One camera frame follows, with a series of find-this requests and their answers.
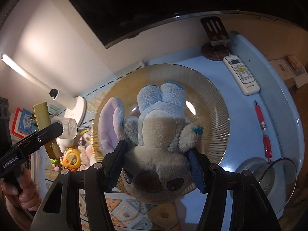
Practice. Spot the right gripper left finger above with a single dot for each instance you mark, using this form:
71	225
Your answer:
113	165

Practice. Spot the papers on floor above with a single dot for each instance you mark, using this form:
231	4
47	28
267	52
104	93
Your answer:
290	70

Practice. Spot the person's left hand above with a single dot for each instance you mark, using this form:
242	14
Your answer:
29	199

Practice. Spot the red pen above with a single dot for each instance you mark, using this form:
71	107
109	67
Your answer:
266	140

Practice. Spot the patterned blue table mat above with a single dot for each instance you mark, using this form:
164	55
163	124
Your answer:
126	212

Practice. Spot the black phone stand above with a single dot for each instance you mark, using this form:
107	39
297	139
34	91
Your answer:
216	47

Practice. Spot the white desk lamp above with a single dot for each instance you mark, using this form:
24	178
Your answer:
75	107

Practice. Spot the stack of books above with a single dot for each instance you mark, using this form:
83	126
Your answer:
23	123

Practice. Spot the white air conditioner remote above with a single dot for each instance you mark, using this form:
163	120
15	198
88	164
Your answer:
241	74

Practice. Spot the gold ribbed glass plate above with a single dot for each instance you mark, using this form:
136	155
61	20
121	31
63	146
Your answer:
204	106

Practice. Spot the yellow tape measure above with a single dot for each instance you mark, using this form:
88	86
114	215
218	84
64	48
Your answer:
71	159

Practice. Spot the blue Stitch plush toy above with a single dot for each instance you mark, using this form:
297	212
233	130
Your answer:
155	169

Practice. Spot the glass cup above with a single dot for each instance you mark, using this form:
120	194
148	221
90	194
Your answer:
277	179

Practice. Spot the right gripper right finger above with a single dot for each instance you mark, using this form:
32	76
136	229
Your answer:
198	163

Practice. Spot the white green highlighter marker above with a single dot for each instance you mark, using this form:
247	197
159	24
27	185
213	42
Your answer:
49	132

